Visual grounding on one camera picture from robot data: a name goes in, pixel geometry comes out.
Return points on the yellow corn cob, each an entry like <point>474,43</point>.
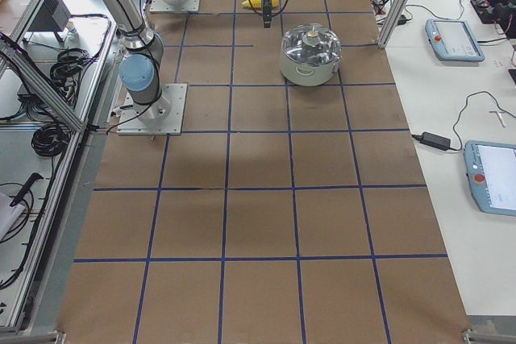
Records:
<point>257,4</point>

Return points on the glass pot lid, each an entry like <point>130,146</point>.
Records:
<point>311,44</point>

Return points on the pale green steel pot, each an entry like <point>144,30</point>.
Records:
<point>305,75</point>

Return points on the far blue teach pendant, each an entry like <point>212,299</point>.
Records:
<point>453,41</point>

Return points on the blue teach pendant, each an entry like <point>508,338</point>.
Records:
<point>453,41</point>
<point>490,168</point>

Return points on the black power adapter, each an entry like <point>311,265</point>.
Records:
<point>432,140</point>

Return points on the brown paper table mat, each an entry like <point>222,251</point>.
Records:
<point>281,214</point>

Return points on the grey control box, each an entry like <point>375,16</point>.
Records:
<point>52,16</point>

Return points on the white T-shaped tool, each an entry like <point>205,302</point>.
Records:
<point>500,116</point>

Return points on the near blue teach pendant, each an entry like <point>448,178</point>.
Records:
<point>490,168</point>

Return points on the aluminium side frame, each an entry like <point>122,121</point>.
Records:
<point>25,62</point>

